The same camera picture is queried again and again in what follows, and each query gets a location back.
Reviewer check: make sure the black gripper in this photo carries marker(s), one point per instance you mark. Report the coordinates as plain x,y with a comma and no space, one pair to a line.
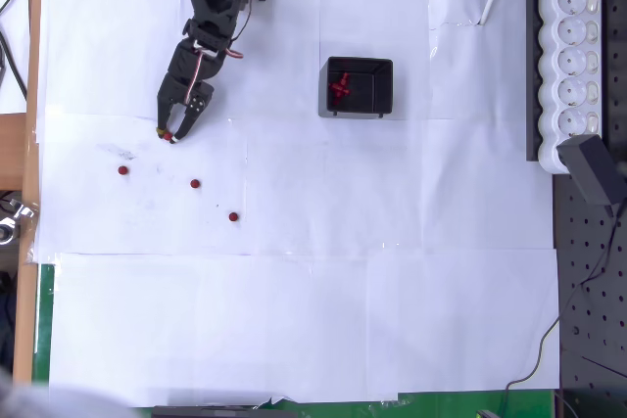
177,94

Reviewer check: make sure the black open box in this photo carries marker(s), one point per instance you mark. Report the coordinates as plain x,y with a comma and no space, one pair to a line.
372,90

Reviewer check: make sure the wooden table edge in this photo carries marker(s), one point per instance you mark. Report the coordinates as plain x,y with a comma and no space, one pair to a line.
27,144

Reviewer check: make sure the silver metal clamp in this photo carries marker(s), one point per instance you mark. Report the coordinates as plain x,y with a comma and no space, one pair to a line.
10,229

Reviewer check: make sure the white paper table cover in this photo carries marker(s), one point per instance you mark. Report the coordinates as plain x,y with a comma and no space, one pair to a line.
294,315

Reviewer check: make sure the green cutting mat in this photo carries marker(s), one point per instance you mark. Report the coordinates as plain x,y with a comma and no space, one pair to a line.
43,320

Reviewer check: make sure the blurry grey object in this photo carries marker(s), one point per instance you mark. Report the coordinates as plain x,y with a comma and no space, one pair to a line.
49,398

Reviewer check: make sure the white power strip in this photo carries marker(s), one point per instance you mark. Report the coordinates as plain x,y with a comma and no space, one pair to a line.
570,60

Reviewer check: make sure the black power adapter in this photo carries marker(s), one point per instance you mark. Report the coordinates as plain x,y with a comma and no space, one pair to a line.
585,168

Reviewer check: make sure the black pegboard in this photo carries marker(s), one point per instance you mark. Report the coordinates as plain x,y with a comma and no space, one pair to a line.
593,315

